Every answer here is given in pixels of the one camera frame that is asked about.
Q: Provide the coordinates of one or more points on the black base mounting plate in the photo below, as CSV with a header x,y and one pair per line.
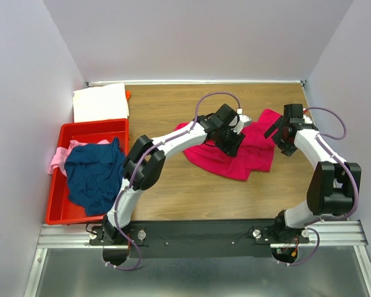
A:
x,y
196,239

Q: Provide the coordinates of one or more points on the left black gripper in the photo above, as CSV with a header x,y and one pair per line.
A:
x,y
231,149

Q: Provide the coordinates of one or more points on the red plastic bin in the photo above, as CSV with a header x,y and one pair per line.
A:
x,y
60,210

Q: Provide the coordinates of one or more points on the small orange object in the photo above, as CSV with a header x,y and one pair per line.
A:
x,y
128,95

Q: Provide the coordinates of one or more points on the light pink t shirt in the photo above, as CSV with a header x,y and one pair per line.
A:
x,y
57,159

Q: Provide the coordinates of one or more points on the aluminium frame rail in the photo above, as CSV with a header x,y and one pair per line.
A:
x,y
333,263

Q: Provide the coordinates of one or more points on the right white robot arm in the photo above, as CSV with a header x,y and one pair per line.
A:
x,y
333,193

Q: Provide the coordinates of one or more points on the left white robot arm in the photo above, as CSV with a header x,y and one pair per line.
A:
x,y
144,163

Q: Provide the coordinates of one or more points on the navy blue t shirt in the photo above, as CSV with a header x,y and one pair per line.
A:
x,y
95,196

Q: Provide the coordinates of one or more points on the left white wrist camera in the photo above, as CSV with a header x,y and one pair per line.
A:
x,y
242,121

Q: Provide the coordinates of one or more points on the folded white t shirt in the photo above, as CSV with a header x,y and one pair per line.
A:
x,y
100,103

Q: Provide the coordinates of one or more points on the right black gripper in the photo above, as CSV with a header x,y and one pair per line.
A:
x,y
287,148

